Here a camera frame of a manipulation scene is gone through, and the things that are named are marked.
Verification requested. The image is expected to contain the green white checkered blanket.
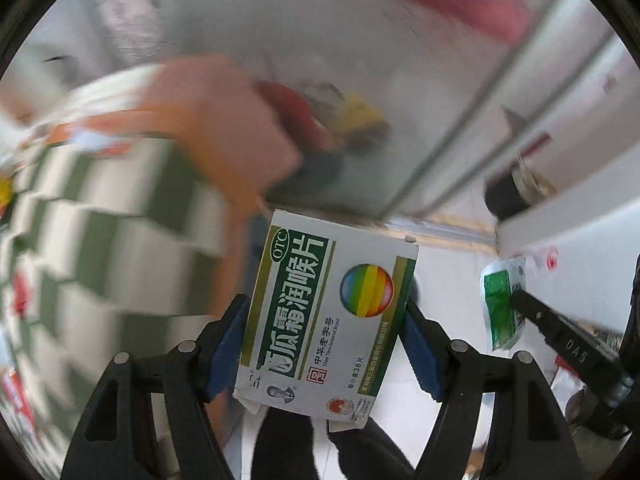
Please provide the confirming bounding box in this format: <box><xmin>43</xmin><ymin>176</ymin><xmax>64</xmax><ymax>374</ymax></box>
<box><xmin>0</xmin><ymin>62</ymin><xmax>236</xmax><ymax>480</ymax></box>

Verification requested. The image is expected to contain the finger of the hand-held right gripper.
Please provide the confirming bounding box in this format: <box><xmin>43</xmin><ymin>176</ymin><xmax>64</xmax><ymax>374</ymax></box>
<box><xmin>510</xmin><ymin>287</ymin><xmax>629</xmax><ymax>402</ymax></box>

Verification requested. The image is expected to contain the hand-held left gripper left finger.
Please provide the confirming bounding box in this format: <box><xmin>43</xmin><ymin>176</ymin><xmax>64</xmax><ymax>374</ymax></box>
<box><xmin>60</xmin><ymin>293</ymin><xmax>250</xmax><ymax>480</ymax></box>

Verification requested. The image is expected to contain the red cloth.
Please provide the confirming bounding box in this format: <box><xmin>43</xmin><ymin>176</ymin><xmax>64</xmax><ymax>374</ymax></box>
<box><xmin>407</xmin><ymin>0</ymin><xmax>532</xmax><ymax>43</ymax></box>

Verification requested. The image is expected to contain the white green medicine box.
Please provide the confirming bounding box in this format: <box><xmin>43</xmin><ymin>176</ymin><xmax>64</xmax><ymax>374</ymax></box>
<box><xmin>234</xmin><ymin>208</ymin><xmax>420</xmax><ymax>432</ymax></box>

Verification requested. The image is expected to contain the white table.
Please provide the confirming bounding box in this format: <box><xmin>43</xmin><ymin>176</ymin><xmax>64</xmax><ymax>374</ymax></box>
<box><xmin>497</xmin><ymin>180</ymin><xmax>640</xmax><ymax>361</ymax></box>

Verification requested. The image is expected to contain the green white plastic packet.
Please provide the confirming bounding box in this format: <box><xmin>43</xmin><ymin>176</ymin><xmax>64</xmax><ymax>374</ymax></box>
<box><xmin>479</xmin><ymin>256</ymin><xmax>530</xmax><ymax>352</ymax></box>

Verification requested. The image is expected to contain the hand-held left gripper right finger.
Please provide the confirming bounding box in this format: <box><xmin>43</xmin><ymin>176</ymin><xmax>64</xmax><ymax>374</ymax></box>
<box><xmin>399</xmin><ymin>295</ymin><xmax>584</xmax><ymax>480</ymax></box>

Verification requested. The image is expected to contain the black round object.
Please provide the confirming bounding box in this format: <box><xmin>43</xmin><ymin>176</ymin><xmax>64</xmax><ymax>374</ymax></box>
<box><xmin>483</xmin><ymin>170</ymin><xmax>532</xmax><ymax>222</ymax></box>

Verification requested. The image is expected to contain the metal door frame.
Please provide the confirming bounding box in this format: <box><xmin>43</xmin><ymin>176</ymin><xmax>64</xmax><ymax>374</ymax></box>
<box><xmin>380</xmin><ymin>0</ymin><xmax>571</xmax><ymax>226</ymax></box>

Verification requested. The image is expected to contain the red and yellow object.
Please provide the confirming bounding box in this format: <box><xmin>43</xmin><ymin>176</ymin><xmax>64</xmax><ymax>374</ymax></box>
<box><xmin>254</xmin><ymin>79</ymin><xmax>392</xmax><ymax>153</ymax></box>

